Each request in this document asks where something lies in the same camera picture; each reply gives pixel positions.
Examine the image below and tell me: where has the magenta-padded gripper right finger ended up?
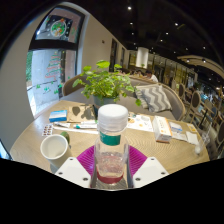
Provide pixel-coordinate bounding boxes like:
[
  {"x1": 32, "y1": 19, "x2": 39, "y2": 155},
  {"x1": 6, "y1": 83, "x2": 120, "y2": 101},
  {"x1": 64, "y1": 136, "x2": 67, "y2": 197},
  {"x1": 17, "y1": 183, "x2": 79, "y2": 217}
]
[{"x1": 127, "y1": 145, "x2": 171, "y2": 190}]

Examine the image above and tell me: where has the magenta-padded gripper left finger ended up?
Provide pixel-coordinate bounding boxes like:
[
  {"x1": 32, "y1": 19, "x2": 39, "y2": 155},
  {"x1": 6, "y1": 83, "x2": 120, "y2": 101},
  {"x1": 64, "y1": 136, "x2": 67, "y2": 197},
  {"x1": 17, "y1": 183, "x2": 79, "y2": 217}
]
[{"x1": 54, "y1": 144, "x2": 98, "y2": 190}]

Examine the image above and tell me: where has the clear white-capped water bottle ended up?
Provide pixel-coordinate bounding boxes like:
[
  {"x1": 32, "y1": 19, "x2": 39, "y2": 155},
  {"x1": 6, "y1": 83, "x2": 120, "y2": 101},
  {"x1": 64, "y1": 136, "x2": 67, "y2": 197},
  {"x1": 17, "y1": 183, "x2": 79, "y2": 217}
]
[{"x1": 93, "y1": 103, "x2": 131, "y2": 185}]

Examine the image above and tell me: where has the pale ceramic cup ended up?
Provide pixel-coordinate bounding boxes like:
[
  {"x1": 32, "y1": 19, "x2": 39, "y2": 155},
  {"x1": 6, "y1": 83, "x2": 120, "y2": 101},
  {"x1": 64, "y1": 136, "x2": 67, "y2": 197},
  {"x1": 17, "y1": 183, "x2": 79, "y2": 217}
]
[{"x1": 39, "y1": 133, "x2": 73, "y2": 170}]

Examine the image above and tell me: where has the white green tube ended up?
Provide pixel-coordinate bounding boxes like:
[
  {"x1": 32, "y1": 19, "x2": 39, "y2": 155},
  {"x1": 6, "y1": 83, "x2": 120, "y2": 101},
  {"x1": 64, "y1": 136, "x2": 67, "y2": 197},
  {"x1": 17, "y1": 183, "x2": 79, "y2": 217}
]
[{"x1": 72, "y1": 122, "x2": 99, "y2": 130}]

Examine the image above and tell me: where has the printed paper menu sheet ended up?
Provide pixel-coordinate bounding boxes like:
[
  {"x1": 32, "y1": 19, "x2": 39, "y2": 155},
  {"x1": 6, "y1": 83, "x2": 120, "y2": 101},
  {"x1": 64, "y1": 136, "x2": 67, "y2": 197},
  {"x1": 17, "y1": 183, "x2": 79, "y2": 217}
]
[{"x1": 126, "y1": 113, "x2": 155, "y2": 133}]

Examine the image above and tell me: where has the pill blister pack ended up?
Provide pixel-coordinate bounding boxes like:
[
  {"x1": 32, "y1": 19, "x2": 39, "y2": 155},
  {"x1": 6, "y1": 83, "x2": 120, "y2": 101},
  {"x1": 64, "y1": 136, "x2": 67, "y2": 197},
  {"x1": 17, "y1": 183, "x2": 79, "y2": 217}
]
[{"x1": 41, "y1": 123, "x2": 55, "y2": 137}]

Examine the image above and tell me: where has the blue white leaflet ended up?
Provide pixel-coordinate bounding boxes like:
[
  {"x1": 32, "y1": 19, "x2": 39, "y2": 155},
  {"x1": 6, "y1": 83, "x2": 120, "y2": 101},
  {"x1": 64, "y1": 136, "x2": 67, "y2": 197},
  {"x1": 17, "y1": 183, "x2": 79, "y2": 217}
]
[{"x1": 167, "y1": 121, "x2": 184, "y2": 135}]

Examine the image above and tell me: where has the white paper napkin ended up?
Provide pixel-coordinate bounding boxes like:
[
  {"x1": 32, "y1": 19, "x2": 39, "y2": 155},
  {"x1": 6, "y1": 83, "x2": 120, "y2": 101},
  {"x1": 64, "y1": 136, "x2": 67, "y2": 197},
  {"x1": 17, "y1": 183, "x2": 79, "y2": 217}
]
[{"x1": 184, "y1": 130, "x2": 201, "y2": 146}]

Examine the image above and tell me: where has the clear drinking glass with straw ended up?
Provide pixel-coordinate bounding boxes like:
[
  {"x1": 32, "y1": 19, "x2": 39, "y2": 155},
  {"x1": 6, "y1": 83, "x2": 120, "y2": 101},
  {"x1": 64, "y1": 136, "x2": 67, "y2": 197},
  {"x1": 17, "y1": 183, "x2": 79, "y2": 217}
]
[{"x1": 193, "y1": 127, "x2": 211, "y2": 156}]

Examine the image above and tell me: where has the small blue white box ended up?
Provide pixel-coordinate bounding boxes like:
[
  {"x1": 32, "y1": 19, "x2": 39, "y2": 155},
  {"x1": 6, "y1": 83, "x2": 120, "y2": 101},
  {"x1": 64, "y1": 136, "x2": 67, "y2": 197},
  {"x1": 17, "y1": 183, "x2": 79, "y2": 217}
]
[{"x1": 48, "y1": 109, "x2": 69, "y2": 123}]

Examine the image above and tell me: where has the brown kraft notebook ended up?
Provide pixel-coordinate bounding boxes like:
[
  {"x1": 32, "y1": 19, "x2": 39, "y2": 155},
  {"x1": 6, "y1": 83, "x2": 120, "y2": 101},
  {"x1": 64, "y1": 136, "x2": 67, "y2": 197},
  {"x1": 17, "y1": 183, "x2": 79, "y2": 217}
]
[{"x1": 66, "y1": 103, "x2": 98, "y2": 124}]

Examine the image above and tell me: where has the grey upholstered sofa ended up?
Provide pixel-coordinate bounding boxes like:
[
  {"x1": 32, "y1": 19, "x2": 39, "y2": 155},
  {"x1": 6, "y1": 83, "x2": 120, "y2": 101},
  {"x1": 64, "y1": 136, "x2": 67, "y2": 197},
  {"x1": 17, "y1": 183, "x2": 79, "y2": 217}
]
[{"x1": 61, "y1": 74, "x2": 187, "y2": 122}]

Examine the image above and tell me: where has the grey zigzag cushion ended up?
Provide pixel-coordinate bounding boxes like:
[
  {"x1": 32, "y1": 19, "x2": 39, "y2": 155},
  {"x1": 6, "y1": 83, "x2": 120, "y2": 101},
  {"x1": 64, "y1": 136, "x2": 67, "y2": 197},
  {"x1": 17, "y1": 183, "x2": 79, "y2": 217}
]
[{"x1": 133, "y1": 84, "x2": 173, "y2": 113}]

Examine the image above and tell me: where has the group of dining chairs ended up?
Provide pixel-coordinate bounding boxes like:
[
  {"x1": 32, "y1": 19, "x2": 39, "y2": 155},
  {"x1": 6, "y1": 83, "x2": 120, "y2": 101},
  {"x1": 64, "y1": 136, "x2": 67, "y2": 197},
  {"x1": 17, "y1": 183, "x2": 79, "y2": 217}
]
[{"x1": 167, "y1": 75, "x2": 224, "y2": 158}]

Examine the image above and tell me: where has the tan upholstered chair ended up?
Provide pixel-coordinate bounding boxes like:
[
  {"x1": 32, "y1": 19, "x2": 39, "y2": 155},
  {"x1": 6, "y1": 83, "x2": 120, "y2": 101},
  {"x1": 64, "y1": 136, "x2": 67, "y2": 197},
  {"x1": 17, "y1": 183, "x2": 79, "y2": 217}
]
[{"x1": 62, "y1": 74, "x2": 89, "y2": 98}]

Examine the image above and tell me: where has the green potted plant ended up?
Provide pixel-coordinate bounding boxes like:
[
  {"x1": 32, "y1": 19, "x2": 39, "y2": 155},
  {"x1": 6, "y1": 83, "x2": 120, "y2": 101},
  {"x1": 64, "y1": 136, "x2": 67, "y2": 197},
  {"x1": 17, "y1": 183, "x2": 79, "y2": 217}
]
[{"x1": 72, "y1": 59, "x2": 143, "y2": 108}]

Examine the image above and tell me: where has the person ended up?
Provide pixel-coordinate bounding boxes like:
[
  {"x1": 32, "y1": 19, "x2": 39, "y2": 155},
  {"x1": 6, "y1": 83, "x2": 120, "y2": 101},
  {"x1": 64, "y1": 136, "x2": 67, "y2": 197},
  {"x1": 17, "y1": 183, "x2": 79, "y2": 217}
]
[{"x1": 144, "y1": 69, "x2": 160, "y2": 84}]

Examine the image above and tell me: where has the window with festive stickers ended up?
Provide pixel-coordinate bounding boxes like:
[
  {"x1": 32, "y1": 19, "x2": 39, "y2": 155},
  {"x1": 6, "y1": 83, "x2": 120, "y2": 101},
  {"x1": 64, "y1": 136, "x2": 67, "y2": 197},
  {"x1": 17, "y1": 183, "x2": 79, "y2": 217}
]
[{"x1": 25, "y1": 4, "x2": 86, "y2": 117}]

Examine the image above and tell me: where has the white cylindrical column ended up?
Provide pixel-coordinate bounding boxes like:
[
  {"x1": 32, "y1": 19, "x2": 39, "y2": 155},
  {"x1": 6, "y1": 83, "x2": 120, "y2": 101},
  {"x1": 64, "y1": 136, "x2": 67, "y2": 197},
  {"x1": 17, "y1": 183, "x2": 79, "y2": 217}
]
[{"x1": 135, "y1": 46, "x2": 150, "y2": 70}]

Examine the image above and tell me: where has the group of ceiling spotlights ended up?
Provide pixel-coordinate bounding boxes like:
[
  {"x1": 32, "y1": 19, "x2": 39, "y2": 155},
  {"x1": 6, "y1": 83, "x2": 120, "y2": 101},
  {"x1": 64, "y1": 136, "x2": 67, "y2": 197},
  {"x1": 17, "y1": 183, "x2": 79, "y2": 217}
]
[{"x1": 125, "y1": 4, "x2": 208, "y2": 65}]

